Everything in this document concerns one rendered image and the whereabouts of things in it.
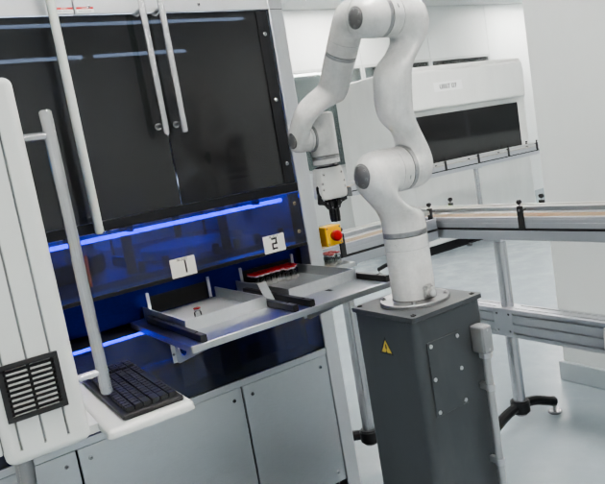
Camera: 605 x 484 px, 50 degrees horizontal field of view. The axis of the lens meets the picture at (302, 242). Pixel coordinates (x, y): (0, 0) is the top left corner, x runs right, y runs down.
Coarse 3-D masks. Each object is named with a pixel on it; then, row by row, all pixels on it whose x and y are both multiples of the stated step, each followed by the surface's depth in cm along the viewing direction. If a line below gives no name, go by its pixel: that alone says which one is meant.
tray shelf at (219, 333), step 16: (336, 288) 201; (352, 288) 197; (368, 288) 194; (384, 288) 197; (320, 304) 184; (336, 304) 187; (144, 320) 202; (240, 320) 181; (256, 320) 178; (272, 320) 176; (288, 320) 178; (160, 336) 181; (176, 336) 175; (208, 336) 170; (224, 336) 168; (240, 336) 170; (192, 352) 163
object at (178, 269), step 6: (180, 258) 203; (186, 258) 204; (192, 258) 205; (174, 264) 202; (180, 264) 203; (186, 264) 204; (192, 264) 205; (174, 270) 202; (180, 270) 203; (192, 270) 205; (174, 276) 202; (180, 276) 203
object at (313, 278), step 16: (304, 272) 233; (320, 272) 225; (336, 272) 217; (352, 272) 208; (240, 288) 221; (256, 288) 211; (272, 288) 203; (288, 288) 211; (304, 288) 198; (320, 288) 201
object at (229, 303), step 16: (224, 288) 212; (192, 304) 211; (208, 304) 207; (224, 304) 203; (240, 304) 186; (256, 304) 189; (176, 320) 182; (192, 320) 178; (208, 320) 180; (224, 320) 183
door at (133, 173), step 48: (0, 48) 174; (48, 48) 181; (96, 48) 188; (144, 48) 196; (48, 96) 181; (96, 96) 189; (144, 96) 196; (96, 144) 189; (144, 144) 197; (48, 192) 182; (96, 192) 189; (144, 192) 197
